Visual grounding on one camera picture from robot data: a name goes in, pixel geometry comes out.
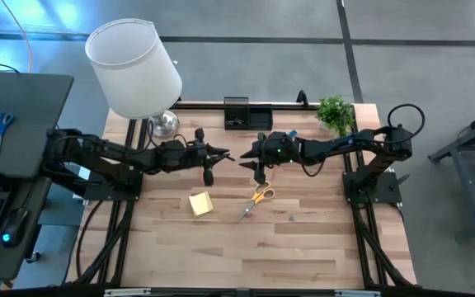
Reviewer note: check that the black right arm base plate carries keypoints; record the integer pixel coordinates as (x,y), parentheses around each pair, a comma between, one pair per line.
(382,183)

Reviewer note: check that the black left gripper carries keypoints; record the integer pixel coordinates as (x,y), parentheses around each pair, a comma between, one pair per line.
(208,177)

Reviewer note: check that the yellow sticky note pad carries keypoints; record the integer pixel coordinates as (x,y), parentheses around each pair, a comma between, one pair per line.
(201,204)

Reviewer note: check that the small green potted plant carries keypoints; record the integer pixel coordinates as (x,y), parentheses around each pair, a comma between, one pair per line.
(335,113)

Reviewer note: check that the silver metal bracket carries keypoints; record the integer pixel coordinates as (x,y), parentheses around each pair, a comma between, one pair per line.
(126,292)
(357,293)

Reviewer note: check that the black aluminium table frame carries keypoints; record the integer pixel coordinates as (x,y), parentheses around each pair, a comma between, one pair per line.
(204,106)

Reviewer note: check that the black mesh desk organizer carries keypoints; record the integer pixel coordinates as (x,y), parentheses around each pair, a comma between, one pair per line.
(260,117)

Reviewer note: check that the desk caster wheel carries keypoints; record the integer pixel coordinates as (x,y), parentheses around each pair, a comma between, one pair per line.
(33,257)

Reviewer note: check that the white shade table lamp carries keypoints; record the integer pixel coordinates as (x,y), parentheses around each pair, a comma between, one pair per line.
(134,70)

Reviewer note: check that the black clamp lever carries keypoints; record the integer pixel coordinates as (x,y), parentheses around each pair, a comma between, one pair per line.
(400,180)

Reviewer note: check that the black computer mouse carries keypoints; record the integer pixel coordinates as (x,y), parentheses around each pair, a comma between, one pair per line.
(14,227)

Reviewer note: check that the grey side table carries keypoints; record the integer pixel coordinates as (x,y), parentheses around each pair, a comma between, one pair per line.
(31,103)

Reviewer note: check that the grey metal cart frame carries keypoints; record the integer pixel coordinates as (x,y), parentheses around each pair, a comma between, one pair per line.
(466,181)

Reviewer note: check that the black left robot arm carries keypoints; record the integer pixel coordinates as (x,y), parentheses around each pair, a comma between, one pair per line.
(109,154)

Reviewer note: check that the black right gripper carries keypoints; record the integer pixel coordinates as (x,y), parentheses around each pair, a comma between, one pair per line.
(260,178)

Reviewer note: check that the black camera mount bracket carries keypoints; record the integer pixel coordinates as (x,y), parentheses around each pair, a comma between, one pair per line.
(302,99)

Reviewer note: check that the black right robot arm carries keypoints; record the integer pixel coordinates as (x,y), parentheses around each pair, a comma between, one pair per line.
(336,146)

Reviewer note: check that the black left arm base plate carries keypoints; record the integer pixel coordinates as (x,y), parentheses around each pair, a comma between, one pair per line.
(109,194)

